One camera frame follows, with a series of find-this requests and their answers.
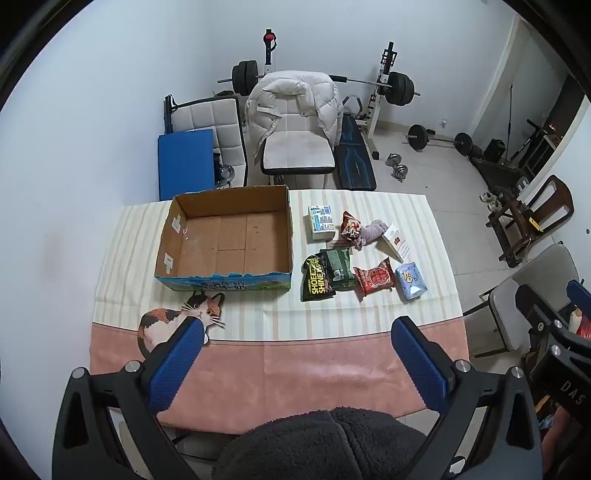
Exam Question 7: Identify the grey folding chair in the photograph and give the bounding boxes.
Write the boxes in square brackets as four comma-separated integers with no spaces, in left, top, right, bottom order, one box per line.
[464,244,583,359]

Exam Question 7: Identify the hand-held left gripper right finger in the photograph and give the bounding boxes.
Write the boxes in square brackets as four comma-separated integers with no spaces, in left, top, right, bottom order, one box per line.
[390,316,544,480]

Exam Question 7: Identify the short black barbell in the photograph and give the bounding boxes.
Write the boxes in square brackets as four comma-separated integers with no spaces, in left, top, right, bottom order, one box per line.
[403,124,474,154]

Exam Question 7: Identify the white padded chair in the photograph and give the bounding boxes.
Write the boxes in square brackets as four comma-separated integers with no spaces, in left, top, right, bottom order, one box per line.
[164,95,249,186]
[259,99,336,175]

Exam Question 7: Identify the light blue tissue pack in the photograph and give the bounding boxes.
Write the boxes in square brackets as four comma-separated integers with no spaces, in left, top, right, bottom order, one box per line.
[394,261,428,302]

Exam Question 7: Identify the white and red box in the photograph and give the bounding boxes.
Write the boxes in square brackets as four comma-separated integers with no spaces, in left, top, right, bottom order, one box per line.
[379,223,411,260]

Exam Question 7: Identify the cardboard box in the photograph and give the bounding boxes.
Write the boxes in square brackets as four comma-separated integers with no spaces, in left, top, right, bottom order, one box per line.
[154,185,295,292]

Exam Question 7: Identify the black metal stand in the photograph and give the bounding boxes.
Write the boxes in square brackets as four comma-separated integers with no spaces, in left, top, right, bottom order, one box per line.
[505,119,563,168]

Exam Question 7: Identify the orange brown snack packet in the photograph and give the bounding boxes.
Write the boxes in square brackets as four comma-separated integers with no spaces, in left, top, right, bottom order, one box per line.
[341,210,365,241]

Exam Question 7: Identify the black barbell on rack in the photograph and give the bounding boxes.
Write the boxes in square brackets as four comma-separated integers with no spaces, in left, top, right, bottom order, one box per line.
[218,60,422,108]

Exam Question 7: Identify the black and yellow packet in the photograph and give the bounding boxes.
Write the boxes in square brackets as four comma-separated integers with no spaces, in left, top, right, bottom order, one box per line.
[301,254,335,303]

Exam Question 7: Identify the person's dark fleece clothing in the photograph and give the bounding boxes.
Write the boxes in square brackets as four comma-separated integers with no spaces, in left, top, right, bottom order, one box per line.
[210,407,428,480]

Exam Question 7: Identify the black weight plates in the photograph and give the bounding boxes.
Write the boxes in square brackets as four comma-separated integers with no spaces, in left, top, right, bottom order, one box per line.
[468,138,509,163]

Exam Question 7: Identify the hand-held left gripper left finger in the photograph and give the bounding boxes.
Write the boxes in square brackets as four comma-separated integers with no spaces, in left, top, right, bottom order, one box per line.
[52,318,206,480]

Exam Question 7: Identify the red snack packet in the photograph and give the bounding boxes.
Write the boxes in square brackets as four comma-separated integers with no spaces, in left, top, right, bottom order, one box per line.
[353,259,397,297]

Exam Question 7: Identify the purple fuzzy cloth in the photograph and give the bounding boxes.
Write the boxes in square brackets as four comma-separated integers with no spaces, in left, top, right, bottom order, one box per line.
[353,219,389,250]

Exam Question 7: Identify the dark wooden chair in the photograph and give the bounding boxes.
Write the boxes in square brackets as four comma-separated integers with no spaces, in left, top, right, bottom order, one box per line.
[485,174,575,268]

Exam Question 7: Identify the blue foam board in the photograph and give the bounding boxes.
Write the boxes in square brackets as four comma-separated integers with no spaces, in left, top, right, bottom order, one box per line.
[158,129,215,201]

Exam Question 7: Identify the white and blue box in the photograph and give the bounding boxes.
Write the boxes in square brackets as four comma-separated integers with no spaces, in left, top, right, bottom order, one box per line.
[307,203,336,241]

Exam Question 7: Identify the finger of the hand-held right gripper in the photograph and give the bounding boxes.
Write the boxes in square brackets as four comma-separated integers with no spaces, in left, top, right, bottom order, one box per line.
[566,279,591,324]
[515,285,555,354]

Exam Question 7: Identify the green packet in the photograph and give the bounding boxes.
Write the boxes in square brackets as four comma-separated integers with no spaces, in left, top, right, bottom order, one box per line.
[320,248,356,291]

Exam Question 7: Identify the white down jacket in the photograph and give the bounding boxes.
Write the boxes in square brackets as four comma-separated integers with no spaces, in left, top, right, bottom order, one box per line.
[245,71,345,160]

